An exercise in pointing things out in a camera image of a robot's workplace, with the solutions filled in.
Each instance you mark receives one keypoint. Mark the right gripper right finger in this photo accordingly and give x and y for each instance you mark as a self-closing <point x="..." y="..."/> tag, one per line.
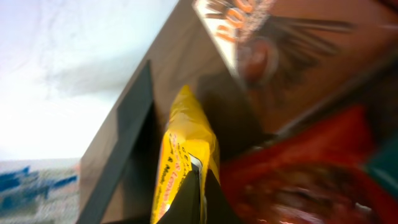
<point x="218" y="210"/>

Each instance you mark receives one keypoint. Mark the teal Chunkies box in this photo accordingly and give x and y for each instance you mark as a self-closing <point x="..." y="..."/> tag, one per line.
<point x="382" y="166"/>

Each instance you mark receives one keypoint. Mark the brown Pocky box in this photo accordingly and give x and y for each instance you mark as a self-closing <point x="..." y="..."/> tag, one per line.
<point x="293" y="57"/>

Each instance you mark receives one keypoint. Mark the red Hacks candy bag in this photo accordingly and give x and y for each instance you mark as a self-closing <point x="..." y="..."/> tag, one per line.
<point x="318" y="176"/>

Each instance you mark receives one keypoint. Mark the black gift box with lid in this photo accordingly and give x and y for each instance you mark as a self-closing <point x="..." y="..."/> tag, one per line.
<point x="119" y="167"/>

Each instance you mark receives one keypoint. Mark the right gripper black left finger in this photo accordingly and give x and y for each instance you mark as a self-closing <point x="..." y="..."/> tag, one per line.
<point x="185" y="208"/>

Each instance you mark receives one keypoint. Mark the yellow Hacks candy bag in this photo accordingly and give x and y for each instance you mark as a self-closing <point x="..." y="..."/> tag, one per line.
<point x="188" y="144"/>

